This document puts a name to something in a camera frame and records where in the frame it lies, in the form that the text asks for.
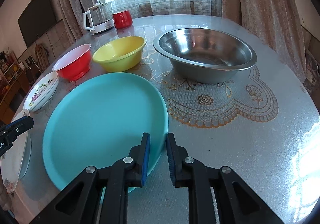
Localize wooden cabinet with shelves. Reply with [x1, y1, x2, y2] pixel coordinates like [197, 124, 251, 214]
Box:
[0, 51, 30, 125]

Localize black wall television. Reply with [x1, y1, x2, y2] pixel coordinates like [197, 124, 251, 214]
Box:
[17, 0, 57, 47]

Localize white glass electric kettle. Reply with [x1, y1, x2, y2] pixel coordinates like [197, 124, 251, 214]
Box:
[82, 2, 114, 34]

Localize large stainless steel bowl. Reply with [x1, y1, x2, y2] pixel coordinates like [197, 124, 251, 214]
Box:
[153, 28, 257, 84]

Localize red plastic bowl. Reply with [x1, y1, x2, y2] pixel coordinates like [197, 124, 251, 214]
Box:
[52, 44, 91, 82]

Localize teal round plastic plate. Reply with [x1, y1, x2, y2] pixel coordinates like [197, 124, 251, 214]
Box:
[42, 73, 168, 190]

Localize yellow plastic bowl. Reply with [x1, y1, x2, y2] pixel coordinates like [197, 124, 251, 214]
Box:
[92, 36, 146, 73]

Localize white dragon phoenix plate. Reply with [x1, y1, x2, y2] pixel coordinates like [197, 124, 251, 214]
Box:
[0, 109, 30, 194]

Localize wooden chair by wall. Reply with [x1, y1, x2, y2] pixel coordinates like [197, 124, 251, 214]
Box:
[35, 44, 49, 71]

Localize beige patterned curtain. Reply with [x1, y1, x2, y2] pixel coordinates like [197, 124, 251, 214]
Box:
[222, 0, 306, 82]

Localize red ceramic mug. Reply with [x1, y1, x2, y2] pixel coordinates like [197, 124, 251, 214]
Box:
[112, 10, 133, 29]

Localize white floral rose plate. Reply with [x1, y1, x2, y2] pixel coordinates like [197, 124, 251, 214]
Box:
[23, 71, 60, 112]

